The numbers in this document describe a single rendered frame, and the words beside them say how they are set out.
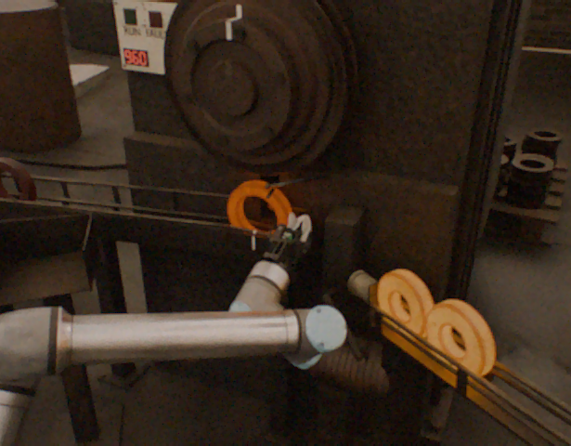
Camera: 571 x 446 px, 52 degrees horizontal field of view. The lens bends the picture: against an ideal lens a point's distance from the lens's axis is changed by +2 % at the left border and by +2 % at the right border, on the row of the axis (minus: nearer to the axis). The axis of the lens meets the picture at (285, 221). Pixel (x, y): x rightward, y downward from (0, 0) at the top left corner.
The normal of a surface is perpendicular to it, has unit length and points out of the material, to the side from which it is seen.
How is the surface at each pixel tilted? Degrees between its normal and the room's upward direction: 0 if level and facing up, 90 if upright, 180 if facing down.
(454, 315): 90
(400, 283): 90
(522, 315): 0
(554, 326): 0
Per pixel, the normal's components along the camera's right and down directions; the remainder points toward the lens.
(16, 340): -0.12, -0.22
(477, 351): -0.86, 0.24
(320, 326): 0.41, -0.31
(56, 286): -0.08, -0.87
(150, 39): -0.41, 0.43
